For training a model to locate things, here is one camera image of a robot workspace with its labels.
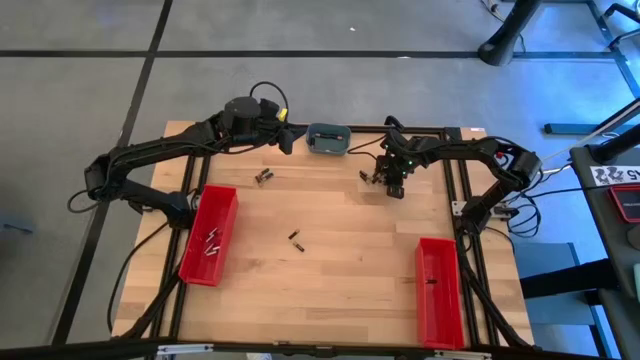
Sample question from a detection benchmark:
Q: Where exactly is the black camera crossbar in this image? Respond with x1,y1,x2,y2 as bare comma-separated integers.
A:
0,336,640,360

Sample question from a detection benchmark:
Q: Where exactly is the black aluminium table frame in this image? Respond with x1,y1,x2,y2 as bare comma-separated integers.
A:
112,114,534,352

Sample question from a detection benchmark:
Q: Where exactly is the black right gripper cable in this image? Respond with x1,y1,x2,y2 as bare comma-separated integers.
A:
346,133,387,159

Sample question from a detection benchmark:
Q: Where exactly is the long red plastic bin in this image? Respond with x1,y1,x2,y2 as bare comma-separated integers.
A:
178,183,241,288
414,236,467,352

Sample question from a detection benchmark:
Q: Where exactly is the black power connector box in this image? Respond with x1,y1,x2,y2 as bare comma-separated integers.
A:
489,204,522,222

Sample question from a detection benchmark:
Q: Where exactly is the dark side desk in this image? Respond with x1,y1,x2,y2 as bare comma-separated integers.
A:
569,144,640,360

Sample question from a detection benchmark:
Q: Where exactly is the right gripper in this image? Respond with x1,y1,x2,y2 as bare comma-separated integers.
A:
371,148,417,201

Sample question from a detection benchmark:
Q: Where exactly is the small teal plastic bin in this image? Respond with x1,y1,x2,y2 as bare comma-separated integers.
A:
305,122,353,157

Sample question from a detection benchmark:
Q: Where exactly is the white printed label sign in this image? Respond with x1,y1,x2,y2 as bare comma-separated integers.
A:
590,165,640,188

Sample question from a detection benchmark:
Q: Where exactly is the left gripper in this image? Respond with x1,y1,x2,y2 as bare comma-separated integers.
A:
256,98,296,156

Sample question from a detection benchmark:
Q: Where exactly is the black pedestal stand base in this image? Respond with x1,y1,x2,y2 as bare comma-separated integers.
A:
477,0,544,68

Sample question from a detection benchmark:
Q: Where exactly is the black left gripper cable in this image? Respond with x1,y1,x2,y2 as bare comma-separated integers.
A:
248,80,291,114

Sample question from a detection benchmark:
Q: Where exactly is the black floor cable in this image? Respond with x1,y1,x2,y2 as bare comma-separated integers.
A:
105,221,172,335

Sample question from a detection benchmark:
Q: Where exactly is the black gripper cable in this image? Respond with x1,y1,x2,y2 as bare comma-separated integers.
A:
248,80,291,114
346,133,387,159

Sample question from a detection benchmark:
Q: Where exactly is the black bench bar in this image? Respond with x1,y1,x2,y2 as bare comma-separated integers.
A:
519,258,619,302

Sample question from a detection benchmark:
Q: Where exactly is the silver crossbar bracket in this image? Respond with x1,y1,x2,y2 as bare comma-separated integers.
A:
433,349,494,360
155,342,216,358

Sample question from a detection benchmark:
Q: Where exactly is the dark diagonal pole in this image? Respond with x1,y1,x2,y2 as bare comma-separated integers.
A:
583,123,640,165

